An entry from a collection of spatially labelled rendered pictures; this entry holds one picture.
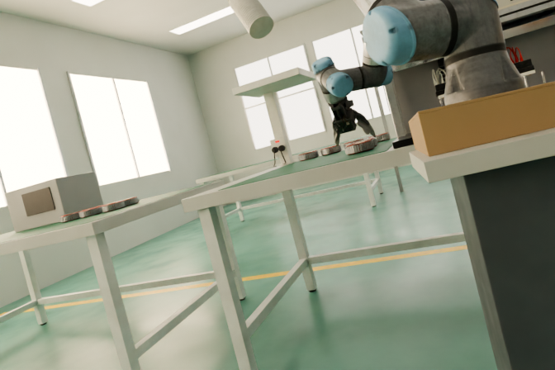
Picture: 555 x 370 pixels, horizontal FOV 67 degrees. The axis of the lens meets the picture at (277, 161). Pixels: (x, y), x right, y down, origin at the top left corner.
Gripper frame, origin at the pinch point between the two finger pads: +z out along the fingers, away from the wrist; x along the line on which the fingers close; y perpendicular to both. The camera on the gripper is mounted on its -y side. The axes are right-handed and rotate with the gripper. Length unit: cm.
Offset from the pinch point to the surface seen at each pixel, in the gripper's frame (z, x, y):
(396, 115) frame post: -1.1, 15.2, -9.4
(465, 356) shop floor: 63, 21, 49
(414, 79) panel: -3.5, 22.9, -29.9
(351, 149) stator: 0.6, -1.7, 4.7
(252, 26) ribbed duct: -34, -61, -95
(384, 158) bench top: -8.1, 14.6, 27.5
